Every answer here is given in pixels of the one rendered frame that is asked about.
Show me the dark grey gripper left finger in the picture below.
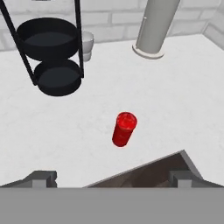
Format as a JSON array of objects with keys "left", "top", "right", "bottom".
[{"left": 0, "top": 170, "right": 58, "bottom": 189}]

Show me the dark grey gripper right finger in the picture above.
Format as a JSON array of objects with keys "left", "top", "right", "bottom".
[{"left": 169, "top": 170, "right": 224, "bottom": 189}]

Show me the red cylindrical shaker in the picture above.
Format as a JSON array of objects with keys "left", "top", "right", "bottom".
[{"left": 111, "top": 111, "right": 138, "bottom": 148}]

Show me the small white cup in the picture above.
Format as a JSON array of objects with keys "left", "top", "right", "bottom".
[{"left": 80, "top": 31, "right": 95, "bottom": 62}]

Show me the white paper towel roll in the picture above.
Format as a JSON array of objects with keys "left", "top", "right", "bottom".
[{"left": 131, "top": 0, "right": 182, "bottom": 60}]

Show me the black two-tier wire stand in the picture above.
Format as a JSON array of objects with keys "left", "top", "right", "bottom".
[{"left": 0, "top": 0, "right": 86, "bottom": 97}]

